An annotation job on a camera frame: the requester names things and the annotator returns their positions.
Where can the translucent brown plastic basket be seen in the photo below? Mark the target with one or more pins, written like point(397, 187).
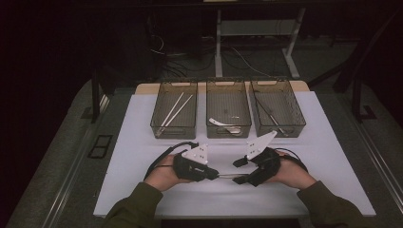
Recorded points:
point(176, 88)
point(228, 104)
point(285, 104)

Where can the white table mat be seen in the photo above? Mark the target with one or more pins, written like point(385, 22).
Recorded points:
point(240, 199)

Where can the silver metal fork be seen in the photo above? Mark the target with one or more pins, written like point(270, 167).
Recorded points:
point(274, 120)

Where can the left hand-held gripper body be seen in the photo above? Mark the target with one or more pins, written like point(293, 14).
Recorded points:
point(190, 167)

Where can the black metal stand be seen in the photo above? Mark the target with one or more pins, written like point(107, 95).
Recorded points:
point(95, 101)
point(357, 101)

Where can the person's left hand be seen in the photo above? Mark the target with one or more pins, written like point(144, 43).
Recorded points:
point(161, 175)

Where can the person's right hand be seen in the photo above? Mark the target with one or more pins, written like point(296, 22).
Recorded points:
point(293, 174)

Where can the white metal desk frame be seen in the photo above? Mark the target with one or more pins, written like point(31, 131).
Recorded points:
point(256, 28)

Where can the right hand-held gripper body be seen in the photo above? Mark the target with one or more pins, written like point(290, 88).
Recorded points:
point(266, 161)

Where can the white ceramic spoon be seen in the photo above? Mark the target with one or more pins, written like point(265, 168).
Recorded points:
point(221, 123)

